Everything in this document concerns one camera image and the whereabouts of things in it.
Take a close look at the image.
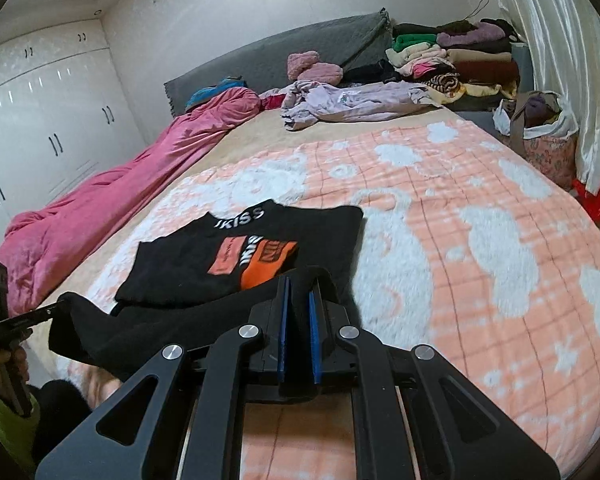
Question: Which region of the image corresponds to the cream satin curtain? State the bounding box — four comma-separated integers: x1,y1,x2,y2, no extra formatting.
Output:
498,0,600,194

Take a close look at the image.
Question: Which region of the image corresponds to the white wardrobe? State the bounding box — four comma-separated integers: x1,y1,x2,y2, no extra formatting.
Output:
0,20,146,245

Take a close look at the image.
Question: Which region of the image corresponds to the stack of folded clothes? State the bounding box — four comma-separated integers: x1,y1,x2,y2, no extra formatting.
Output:
341,17,524,111

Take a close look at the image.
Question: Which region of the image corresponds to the pink velvet quilt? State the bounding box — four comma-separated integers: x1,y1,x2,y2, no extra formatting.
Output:
0,87,261,316

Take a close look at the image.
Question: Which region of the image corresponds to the pink fluffy pillow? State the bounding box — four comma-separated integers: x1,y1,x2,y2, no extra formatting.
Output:
287,51,343,86

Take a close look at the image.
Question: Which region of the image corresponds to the red cloth near pillows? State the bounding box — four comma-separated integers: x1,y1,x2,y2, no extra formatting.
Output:
260,93,286,110

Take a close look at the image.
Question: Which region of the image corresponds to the beige bed sheet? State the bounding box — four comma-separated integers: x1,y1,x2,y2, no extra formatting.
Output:
29,106,462,351

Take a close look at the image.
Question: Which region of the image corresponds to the bag of clothes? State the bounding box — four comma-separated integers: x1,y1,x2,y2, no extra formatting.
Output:
493,91,579,191

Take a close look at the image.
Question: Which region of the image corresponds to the black printed sweater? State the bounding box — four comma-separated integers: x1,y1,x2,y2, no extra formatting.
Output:
48,200,363,380

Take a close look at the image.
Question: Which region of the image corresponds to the blue cloth on quilt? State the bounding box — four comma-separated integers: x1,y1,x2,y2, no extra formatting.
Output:
185,77,247,113

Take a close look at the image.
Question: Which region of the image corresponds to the person's left hand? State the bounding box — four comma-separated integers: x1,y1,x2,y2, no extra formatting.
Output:
0,346,30,398

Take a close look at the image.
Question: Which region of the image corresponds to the green sleeve forearm left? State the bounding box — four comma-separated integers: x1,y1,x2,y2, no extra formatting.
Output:
0,393,40,479

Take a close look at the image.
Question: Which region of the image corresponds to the lilac crumpled garment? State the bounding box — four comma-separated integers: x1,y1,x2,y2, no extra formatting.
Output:
280,81,440,131

